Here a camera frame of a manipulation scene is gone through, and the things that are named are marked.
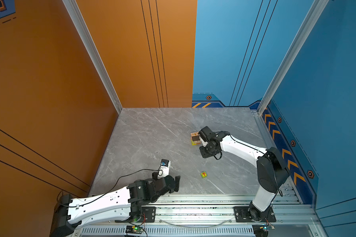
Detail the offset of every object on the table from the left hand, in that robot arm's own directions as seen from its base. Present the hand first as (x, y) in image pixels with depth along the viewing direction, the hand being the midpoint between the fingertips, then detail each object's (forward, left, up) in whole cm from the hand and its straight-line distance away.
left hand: (174, 176), depth 76 cm
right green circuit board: (-20, -45, -9) cm, 50 cm away
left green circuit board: (-22, +19, -12) cm, 31 cm away
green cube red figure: (+4, -17, -8) cm, 19 cm away
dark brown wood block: (+26, -13, -2) cm, 29 cm away
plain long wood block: (+26, -11, -6) cm, 29 cm away
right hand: (+15, -17, -5) cm, 23 cm away
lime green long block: (+25, -11, -7) cm, 28 cm away
